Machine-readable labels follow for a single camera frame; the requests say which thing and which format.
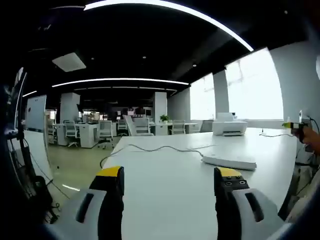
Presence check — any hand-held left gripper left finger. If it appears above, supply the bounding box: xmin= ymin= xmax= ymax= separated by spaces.
xmin=53 ymin=165 xmax=125 ymax=240

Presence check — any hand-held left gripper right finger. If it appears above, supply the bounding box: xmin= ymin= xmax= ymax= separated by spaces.
xmin=213 ymin=166 xmax=288 ymax=240

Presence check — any white power strip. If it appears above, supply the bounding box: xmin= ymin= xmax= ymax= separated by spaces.
xmin=200 ymin=154 xmax=258 ymax=172

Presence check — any white power strip cable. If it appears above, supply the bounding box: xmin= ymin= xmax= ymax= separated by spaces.
xmin=99 ymin=143 xmax=218 ymax=169

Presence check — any ceiling light strip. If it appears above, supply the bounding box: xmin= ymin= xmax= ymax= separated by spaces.
xmin=51 ymin=77 xmax=190 ymax=89
xmin=83 ymin=0 xmax=255 ymax=53

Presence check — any white printer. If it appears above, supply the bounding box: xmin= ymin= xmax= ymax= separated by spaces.
xmin=211 ymin=112 xmax=249 ymax=137

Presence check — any person's beige clothing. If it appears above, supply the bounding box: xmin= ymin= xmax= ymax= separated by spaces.
xmin=284 ymin=167 xmax=320 ymax=226

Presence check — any white table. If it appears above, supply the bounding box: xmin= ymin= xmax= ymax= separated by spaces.
xmin=99 ymin=126 xmax=299 ymax=240

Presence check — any black tripod stand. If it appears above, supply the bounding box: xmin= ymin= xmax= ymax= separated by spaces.
xmin=4 ymin=69 xmax=61 ymax=225

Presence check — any row of office chairs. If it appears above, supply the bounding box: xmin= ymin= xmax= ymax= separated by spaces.
xmin=46 ymin=115 xmax=213 ymax=151

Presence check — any whiteboard on stand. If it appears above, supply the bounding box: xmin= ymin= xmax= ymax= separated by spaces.
xmin=24 ymin=94 xmax=48 ymax=132

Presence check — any monitor on stand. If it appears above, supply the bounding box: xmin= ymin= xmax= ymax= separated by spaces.
xmin=9 ymin=66 xmax=28 ymax=133

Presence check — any white ceiling panel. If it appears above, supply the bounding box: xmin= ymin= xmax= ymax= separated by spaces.
xmin=51 ymin=51 xmax=87 ymax=73

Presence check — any thin white cable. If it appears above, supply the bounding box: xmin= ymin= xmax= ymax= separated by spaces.
xmin=258 ymin=128 xmax=297 ymax=139

